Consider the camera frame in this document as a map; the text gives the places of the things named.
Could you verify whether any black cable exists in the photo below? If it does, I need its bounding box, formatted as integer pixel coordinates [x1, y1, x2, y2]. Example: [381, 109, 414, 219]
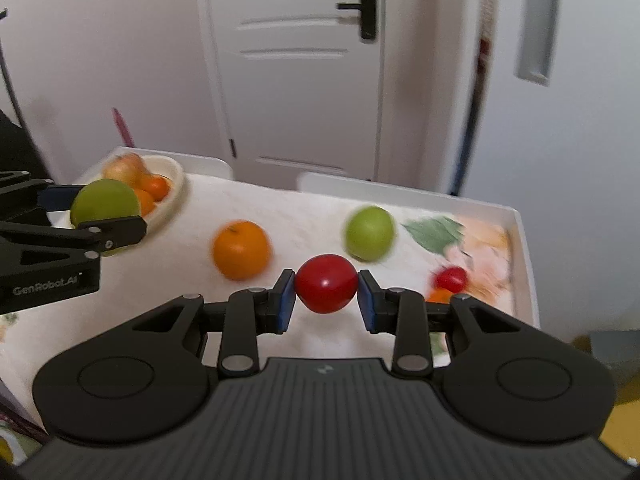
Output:
[0, 37, 25, 128]

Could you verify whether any black door lock handle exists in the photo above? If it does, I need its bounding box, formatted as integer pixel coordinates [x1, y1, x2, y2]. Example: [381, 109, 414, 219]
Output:
[336, 0, 378, 43]

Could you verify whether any red cherry tomato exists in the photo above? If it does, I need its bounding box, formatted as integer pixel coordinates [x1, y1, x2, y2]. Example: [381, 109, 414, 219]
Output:
[432, 266, 468, 293]
[294, 254, 359, 314]

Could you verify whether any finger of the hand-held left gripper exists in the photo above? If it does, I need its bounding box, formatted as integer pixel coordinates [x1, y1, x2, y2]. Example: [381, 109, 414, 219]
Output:
[0, 170, 86, 223]
[0, 216, 147, 275]

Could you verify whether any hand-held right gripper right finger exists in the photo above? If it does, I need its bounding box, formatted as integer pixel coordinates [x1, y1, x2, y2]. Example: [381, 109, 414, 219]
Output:
[357, 269, 541, 378]

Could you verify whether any white panel door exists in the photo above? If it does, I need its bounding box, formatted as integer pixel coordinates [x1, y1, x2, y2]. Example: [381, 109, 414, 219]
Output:
[200, 0, 386, 181]

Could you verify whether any green apple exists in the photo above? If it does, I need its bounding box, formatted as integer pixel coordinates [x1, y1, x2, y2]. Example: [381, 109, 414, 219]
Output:
[342, 205, 397, 262]
[70, 178, 142, 257]

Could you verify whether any large yellow apple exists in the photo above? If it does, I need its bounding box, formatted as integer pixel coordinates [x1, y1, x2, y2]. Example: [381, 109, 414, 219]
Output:
[102, 153, 151, 186]

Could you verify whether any large orange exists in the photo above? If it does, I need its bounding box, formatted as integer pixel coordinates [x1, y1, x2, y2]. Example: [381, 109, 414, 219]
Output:
[140, 174, 171, 202]
[211, 220, 273, 282]

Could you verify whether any duck print ceramic plate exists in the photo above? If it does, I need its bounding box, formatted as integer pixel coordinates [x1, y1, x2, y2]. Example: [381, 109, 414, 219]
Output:
[50, 154, 186, 241]

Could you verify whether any white tray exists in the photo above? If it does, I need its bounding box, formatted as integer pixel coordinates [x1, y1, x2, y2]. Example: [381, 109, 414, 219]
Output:
[65, 146, 541, 331]

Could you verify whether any pink plastic handle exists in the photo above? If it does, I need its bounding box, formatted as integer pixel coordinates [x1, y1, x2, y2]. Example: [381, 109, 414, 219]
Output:
[111, 107, 136, 149]

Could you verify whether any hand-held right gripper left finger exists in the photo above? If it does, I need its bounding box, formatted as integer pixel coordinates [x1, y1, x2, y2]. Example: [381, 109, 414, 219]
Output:
[107, 269, 297, 378]

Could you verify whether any white sliding door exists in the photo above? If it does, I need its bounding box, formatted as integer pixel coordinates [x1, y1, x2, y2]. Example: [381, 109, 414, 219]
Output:
[450, 0, 640, 331]

